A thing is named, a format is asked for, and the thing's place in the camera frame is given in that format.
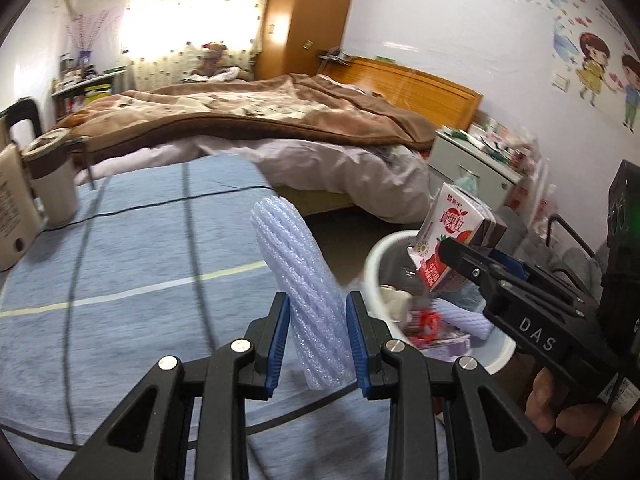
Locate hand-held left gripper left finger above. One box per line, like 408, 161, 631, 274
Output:
57, 291, 292, 480

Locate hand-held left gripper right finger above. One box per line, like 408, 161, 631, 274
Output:
345, 290, 576, 480

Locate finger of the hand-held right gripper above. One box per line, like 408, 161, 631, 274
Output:
437, 236, 586, 320
491, 251, 602, 307

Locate pink milk carton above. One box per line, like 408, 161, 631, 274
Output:
407, 182, 508, 293

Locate cream paper carton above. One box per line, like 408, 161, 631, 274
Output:
377, 284, 416, 323

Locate pale blue foam net sleeve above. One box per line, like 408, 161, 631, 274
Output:
250, 197, 357, 392

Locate white round waste bin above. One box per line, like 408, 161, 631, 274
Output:
362, 230, 516, 376

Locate person's right hand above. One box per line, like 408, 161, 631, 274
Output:
522, 365, 630, 461

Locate grey cushioned chair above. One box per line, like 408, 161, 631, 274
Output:
492, 205, 616, 301

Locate clear bottle with red label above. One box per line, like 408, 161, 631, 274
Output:
400, 292, 451, 348

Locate white bags with red print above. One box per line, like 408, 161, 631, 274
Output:
505, 155, 558, 221

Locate green printed plastic bag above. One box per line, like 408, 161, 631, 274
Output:
452, 167, 483, 196

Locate white nightstand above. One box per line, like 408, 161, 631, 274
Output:
427, 127, 526, 206

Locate pile of small packets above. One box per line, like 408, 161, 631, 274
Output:
440, 115, 538, 166

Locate wooden bed headboard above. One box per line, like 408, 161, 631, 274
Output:
317, 55, 485, 133

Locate brown blanket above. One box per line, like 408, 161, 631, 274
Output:
52, 72, 453, 151

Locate power strip with plugs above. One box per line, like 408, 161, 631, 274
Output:
316, 47, 353, 67

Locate grey brown mug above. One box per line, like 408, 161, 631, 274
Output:
22, 127, 96, 226

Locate wooden wardrobe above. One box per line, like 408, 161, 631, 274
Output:
255, 0, 362, 81

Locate cream electric kettle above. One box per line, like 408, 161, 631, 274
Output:
0, 97, 46, 273

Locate brown teddy bear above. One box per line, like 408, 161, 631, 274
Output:
192, 40, 231, 78

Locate heart print curtain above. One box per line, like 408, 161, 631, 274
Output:
122, 0, 278, 93

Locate low shelf with books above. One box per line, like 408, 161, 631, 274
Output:
50, 52, 128, 121

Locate vase with purple branches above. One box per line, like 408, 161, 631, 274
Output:
67, 10, 126, 68

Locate cartoon children wall sticker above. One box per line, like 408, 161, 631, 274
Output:
575, 30, 640, 133

